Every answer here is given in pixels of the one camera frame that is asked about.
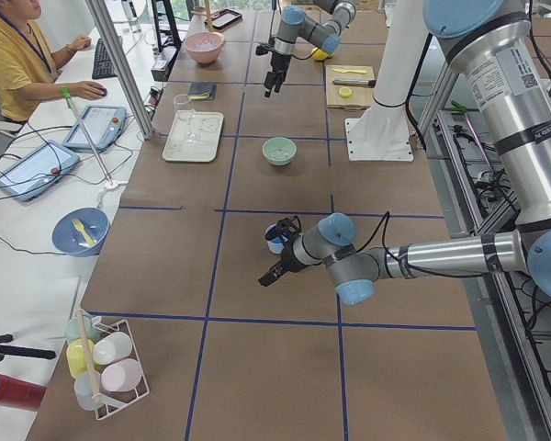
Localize red bottle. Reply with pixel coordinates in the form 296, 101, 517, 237
0, 374, 47, 412

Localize black keyboard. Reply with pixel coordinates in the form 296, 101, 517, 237
92, 39, 116, 80

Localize pink bowl with ice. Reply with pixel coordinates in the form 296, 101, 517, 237
184, 31, 226, 64

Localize yellow plastic knife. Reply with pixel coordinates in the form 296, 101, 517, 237
332, 68, 368, 74

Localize yellow cup on rack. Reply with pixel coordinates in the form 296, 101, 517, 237
65, 338, 87, 379

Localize steel muddler black tip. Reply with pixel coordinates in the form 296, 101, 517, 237
332, 78, 377, 88

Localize aluminium frame post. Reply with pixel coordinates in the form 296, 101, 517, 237
85, 0, 154, 140

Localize yellow lemon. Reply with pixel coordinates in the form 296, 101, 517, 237
311, 48, 332, 62

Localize wooden cutting board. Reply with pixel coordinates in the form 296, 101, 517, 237
325, 65, 376, 108

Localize cream bear tray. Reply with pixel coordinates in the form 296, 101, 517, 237
162, 110, 224, 163

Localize grey yellow folded cloth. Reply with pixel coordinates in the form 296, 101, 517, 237
187, 82, 217, 101

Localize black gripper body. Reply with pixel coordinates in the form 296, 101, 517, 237
258, 218, 303, 287
255, 43, 290, 98

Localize pink cup on rack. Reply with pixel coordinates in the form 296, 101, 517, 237
101, 358, 142, 392

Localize light blue cup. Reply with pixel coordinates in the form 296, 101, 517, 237
264, 224, 287, 254

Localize person in yellow shirt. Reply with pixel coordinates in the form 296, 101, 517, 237
0, 1, 92, 123

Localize blue bowl with fork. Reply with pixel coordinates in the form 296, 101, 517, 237
51, 207, 110, 257

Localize green cup on rack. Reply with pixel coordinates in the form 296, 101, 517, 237
64, 311, 103, 345

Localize clear wine glass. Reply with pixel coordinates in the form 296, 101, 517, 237
173, 94, 198, 143

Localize white cup on rack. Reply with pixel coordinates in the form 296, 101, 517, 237
93, 332, 132, 366

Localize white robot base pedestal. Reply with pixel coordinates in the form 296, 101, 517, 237
345, 0, 429, 162

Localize white wire cup rack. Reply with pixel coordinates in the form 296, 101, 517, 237
65, 309, 150, 421

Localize blue teach pendant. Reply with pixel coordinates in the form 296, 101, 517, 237
62, 105, 128, 152
0, 141, 80, 202

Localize black camera tripod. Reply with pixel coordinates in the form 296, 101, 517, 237
0, 334, 57, 362

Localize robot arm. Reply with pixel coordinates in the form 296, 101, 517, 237
255, 1, 356, 98
260, 1, 551, 305

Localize half lemon slice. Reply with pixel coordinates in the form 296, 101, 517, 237
338, 86, 353, 98

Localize green bowl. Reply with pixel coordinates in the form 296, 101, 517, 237
262, 137, 297, 166

